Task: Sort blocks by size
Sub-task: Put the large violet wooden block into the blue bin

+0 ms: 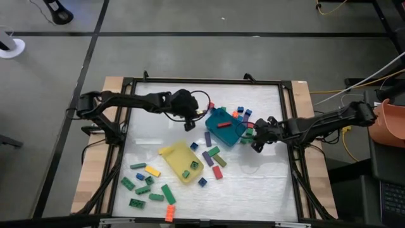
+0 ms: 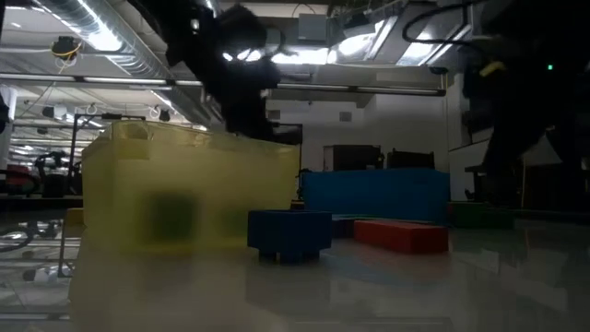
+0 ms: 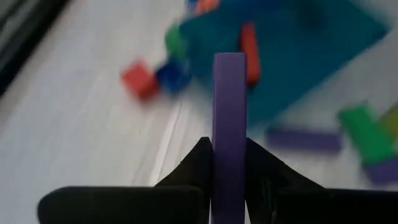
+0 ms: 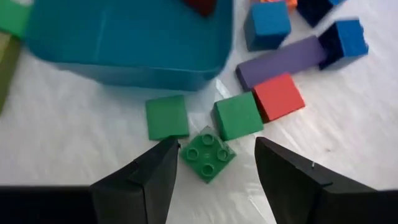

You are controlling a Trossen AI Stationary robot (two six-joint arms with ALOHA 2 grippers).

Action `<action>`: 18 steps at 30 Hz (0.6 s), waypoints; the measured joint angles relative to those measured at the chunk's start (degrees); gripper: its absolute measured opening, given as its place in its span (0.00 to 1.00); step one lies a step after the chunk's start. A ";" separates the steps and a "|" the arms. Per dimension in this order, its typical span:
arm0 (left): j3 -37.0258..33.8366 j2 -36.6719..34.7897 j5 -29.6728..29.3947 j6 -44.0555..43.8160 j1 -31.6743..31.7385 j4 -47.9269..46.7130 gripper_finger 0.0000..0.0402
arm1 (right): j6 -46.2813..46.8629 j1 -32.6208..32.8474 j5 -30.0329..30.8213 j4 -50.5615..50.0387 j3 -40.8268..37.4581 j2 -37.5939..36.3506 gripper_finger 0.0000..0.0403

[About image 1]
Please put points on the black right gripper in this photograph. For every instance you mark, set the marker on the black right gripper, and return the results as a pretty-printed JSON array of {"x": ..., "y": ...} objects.
[{"x": 269, "y": 130}]

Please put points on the orange plastic bucket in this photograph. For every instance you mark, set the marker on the orange plastic bucket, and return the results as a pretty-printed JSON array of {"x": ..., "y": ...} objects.
[{"x": 387, "y": 126}]

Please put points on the long red block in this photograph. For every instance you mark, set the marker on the long red block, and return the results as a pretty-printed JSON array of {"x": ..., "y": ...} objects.
[{"x": 224, "y": 124}]

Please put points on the long olive green block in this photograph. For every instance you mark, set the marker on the long olive green block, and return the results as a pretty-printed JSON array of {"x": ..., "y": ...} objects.
[{"x": 219, "y": 160}]

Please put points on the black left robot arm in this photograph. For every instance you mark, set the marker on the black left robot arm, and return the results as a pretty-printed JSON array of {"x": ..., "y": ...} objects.
[{"x": 136, "y": 99}]

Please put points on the long yellow block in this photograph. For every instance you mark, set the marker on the long yellow block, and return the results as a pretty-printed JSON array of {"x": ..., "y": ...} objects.
[{"x": 152, "y": 171}]

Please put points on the black keyboard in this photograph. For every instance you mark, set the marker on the black keyboard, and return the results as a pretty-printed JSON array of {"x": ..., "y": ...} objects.
[{"x": 394, "y": 202}]

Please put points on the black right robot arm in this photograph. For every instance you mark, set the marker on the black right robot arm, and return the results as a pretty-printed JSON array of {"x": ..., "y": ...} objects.
[{"x": 329, "y": 120}]

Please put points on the red rectangular block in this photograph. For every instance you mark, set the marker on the red rectangular block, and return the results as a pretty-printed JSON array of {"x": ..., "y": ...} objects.
[{"x": 217, "y": 172}]

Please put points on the white stand base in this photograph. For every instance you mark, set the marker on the white stand base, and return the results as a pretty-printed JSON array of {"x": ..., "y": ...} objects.
[{"x": 14, "y": 49}]

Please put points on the orange rectangular block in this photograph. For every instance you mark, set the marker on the orange rectangular block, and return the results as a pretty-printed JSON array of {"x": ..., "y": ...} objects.
[{"x": 170, "y": 213}]

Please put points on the black rig crossbar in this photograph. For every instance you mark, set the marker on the black rig crossbar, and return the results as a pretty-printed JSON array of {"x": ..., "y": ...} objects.
[{"x": 63, "y": 221}]

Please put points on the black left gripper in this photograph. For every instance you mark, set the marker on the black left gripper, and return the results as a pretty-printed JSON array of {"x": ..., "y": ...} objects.
[{"x": 185, "y": 103}]

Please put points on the small red block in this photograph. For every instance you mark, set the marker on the small red block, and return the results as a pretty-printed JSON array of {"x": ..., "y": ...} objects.
[
  {"x": 211, "y": 105},
  {"x": 250, "y": 125}
]

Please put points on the black side desk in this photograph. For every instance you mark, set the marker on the black side desk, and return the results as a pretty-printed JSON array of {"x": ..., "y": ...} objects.
[{"x": 389, "y": 164}]

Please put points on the black chair leg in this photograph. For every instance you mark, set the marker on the black chair leg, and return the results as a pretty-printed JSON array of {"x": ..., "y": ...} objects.
[{"x": 11, "y": 141}]

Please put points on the teal plastic bin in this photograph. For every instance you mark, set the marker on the teal plastic bin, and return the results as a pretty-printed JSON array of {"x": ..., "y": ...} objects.
[{"x": 226, "y": 134}]

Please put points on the black desk frame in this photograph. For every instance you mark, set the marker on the black desk frame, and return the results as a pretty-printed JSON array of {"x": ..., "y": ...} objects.
[{"x": 387, "y": 23}]

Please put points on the long teal green block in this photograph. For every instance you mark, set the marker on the long teal green block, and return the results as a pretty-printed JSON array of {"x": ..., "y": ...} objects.
[{"x": 138, "y": 166}]

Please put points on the black table clamp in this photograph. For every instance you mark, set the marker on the black table clamp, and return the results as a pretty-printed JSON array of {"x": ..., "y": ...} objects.
[
  {"x": 250, "y": 77},
  {"x": 145, "y": 76}
]

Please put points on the yellow translucent plastic bin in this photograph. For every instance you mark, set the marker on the yellow translucent plastic bin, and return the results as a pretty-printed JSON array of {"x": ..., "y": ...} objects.
[{"x": 178, "y": 161}]

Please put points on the black stand base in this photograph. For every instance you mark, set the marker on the black stand base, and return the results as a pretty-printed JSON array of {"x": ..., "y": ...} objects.
[{"x": 60, "y": 14}]

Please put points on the small blue block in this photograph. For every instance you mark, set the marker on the small blue block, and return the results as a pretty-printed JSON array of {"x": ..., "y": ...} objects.
[
  {"x": 202, "y": 182},
  {"x": 194, "y": 146},
  {"x": 240, "y": 109},
  {"x": 140, "y": 176},
  {"x": 248, "y": 112},
  {"x": 212, "y": 110}
]

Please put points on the black diagonal frame strut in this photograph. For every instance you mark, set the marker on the black diagonal frame strut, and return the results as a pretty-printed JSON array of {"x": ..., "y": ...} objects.
[
  {"x": 101, "y": 190},
  {"x": 305, "y": 190}
]

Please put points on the small orange block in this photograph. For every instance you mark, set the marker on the small orange block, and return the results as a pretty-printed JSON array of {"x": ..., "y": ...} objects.
[{"x": 234, "y": 114}]

